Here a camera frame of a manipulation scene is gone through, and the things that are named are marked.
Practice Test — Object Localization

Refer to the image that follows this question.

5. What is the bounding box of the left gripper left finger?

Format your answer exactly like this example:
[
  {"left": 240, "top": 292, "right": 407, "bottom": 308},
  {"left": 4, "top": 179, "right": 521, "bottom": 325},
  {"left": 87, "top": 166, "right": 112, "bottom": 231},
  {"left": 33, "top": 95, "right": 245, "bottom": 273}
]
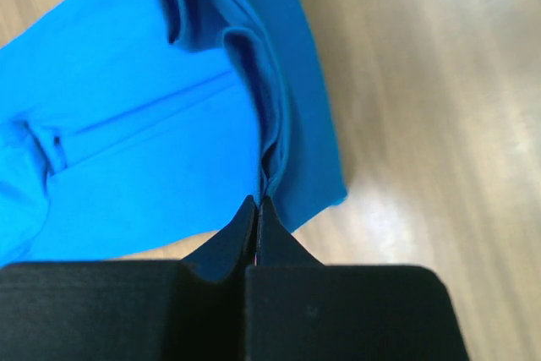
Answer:
[{"left": 1, "top": 198, "right": 255, "bottom": 360}]

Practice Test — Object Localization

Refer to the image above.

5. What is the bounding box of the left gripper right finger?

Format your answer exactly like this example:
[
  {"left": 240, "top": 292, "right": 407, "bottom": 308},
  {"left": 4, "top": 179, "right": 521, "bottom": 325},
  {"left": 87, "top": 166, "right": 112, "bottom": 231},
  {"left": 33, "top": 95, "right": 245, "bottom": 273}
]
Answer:
[{"left": 244, "top": 199, "right": 468, "bottom": 360}]

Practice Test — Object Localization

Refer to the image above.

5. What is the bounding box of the blue t shirt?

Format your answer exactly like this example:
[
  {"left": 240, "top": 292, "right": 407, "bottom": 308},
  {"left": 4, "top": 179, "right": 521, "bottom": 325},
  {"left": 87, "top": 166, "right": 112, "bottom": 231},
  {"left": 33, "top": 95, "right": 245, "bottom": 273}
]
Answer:
[{"left": 1, "top": 0, "right": 347, "bottom": 264}]

